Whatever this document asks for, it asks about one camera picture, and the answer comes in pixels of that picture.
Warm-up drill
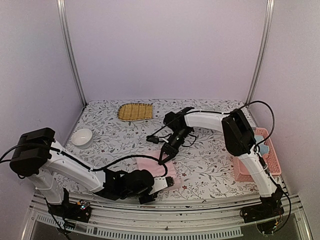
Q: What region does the aluminium frame post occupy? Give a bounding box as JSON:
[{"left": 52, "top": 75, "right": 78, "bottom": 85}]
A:
[
  {"left": 56, "top": 0, "right": 88, "bottom": 108},
  {"left": 245, "top": 0, "right": 275, "bottom": 104}
]

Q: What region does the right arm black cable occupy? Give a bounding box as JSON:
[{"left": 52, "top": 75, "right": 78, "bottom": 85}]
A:
[{"left": 147, "top": 100, "right": 276, "bottom": 151}]

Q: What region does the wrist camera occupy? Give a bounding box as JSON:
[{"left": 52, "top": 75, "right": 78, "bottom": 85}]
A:
[
  {"left": 150, "top": 176, "right": 175, "bottom": 194},
  {"left": 146, "top": 135, "right": 168, "bottom": 144}
]

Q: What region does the blue rolled towel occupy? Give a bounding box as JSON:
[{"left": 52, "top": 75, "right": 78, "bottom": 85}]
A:
[{"left": 254, "top": 134, "right": 270, "bottom": 156}]

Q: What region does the right aluminium frame post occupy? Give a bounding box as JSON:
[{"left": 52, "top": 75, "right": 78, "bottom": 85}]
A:
[{"left": 245, "top": 0, "right": 275, "bottom": 104}]

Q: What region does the pink towel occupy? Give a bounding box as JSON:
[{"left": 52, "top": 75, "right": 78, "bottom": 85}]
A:
[{"left": 135, "top": 157, "right": 182, "bottom": 190}]

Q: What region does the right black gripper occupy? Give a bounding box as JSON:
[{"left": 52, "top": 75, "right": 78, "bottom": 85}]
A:
[{"left": 158, "top": 126, "right": 192, "bottom": 165}]

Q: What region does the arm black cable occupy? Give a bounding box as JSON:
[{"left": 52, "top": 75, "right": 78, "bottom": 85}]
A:
[
  {"left": 0, "top": 143, "right": 169, "bottom": 181},
  {"left": 147, "top": 100, "right": 276, "bottom": 151}
]

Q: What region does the left aluminium frame post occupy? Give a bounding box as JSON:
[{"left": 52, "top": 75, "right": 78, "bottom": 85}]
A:
[{"left": 56, "top": 0, "right": 88, "bottom": 108}]

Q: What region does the aluminium front rail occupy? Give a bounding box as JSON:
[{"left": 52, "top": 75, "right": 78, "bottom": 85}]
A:
[{"left": 21, "top": 193, "right": 314, "bottom": 240}]

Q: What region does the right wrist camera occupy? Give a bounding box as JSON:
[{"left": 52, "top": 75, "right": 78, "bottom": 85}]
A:
[{"left": 146, "top": 135, "right": 168, "bottom": 144}]

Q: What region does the woven bamboo tray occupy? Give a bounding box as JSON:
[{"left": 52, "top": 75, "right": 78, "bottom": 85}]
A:
[{"left": 117, "top": 103, "right": 153, "bottom": 122}]

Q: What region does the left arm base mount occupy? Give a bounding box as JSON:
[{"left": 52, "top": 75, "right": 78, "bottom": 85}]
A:
[{"left": 48, "top": 200, "right": 92, "bottom": 223}]

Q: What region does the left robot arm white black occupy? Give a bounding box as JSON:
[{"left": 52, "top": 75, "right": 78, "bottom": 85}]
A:
[{"left": 9, "top": 127, "right": 155, "bottom": 217}]

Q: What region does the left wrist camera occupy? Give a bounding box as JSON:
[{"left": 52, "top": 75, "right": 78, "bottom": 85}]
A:
[{"left": 150, "top": 176, "right": 175, "bottom": 194}]

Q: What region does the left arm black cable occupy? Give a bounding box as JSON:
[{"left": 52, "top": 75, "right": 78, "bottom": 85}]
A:
[{"left": 0, "top": 143, "right": 169, "bottom": 181}]

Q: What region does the pink plastic basket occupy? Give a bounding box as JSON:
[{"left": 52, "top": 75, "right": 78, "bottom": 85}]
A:
[{"left": 232, "top": 127, "right": 282, "bottom": 182}]

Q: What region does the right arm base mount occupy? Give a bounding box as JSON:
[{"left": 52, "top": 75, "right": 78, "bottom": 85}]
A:
[{"left": 239, "top": 203, "right": 285, "bottom": 223}]

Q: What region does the white ceramic bowl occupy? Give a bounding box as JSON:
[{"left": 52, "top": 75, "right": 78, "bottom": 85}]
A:
[{"left": 71, "top": 128, "right": 93, "bottom": 150}]

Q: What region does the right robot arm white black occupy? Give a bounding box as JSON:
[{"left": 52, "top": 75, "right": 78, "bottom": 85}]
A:
[{"left": 159, "top": 107, "right": 284, "bottom": 218}]

